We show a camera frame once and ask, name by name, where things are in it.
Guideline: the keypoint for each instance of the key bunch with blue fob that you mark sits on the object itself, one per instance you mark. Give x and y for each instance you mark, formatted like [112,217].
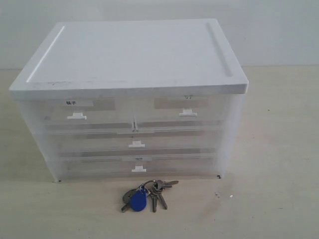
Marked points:
[137,198]

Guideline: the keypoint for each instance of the white translucent drawer cabinet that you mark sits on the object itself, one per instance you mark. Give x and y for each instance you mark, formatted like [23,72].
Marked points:
[129,60]

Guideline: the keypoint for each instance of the wide clear drawer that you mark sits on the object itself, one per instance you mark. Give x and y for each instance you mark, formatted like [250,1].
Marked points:
[197,165]
[133,144]

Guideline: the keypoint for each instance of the top right clear drawer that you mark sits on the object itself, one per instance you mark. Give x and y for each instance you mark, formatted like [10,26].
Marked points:
[188,111]

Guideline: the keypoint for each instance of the top left clear drawer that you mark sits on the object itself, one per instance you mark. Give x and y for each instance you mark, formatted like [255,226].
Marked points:
[107,113]

